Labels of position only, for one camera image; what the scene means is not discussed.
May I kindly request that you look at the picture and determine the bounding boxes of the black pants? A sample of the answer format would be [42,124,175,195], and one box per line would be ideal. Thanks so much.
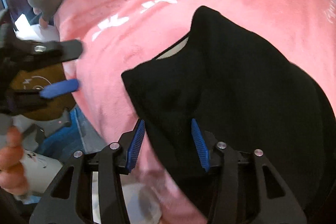
[122,6,335,223]

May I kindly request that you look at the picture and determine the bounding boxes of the person's left hand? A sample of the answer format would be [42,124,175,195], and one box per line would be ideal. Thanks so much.
[1,126,29,196]

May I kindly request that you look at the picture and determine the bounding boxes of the pink bow-print blanket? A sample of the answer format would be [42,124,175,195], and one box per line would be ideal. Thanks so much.
[54,0,335,223]

